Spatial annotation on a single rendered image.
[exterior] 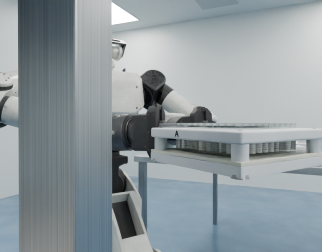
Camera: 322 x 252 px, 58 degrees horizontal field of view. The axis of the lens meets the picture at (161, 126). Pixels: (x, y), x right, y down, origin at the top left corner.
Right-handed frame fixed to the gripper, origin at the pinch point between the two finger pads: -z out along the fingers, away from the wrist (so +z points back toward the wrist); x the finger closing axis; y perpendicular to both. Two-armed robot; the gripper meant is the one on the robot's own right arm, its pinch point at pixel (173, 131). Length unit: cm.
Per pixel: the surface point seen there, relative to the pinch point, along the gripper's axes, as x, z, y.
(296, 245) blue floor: 101, -29, -216
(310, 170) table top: 19, -32, -86
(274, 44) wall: -135, -6, -438
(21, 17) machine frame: -10.2, -3.0, 43.3
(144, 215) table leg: 51, 57, -97
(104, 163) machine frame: 2.5, -7.9, 38.3
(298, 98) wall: -46, -39, -439
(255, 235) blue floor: 100, 6, -226
